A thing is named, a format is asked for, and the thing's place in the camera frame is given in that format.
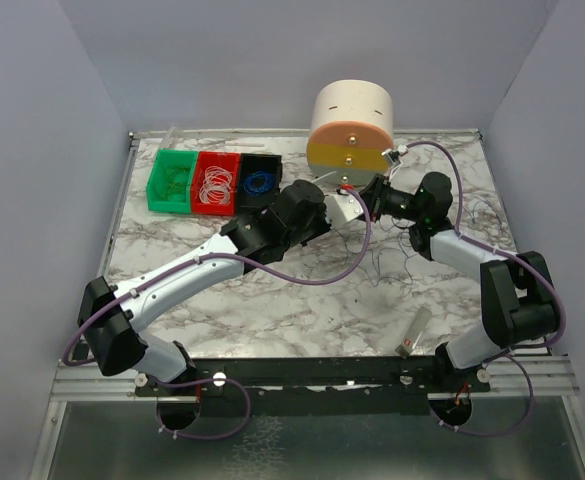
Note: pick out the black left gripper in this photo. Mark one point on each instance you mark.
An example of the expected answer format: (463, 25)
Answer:
(319, 230)

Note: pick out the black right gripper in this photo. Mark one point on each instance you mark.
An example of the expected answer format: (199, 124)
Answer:
(377, 195)

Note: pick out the white perforated cable spool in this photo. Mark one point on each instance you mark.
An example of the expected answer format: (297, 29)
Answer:
(330, 178)

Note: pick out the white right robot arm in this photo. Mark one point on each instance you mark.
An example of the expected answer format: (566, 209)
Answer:
(516, 302)

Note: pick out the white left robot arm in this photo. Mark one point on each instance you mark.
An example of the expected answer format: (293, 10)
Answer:
(114, 318)

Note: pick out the black plastic bin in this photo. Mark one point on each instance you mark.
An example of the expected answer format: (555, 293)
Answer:
(258, 181)

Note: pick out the round three-drawer cabinet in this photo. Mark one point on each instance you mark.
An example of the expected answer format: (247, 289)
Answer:
(352, 124)

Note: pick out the red plastic bin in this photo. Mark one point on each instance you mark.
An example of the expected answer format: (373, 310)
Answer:
(213, 187)

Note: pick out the green plastic bin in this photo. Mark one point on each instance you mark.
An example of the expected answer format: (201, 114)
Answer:
(168, 189)

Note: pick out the grey tool with red label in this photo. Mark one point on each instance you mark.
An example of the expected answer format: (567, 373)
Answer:
(413, 332)

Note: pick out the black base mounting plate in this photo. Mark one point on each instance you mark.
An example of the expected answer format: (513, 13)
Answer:
(316, 386)

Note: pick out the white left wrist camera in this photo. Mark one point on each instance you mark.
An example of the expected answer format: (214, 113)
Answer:
(342, 207)

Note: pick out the aluminium frame rail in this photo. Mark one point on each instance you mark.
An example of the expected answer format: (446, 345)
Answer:
(72, 384)

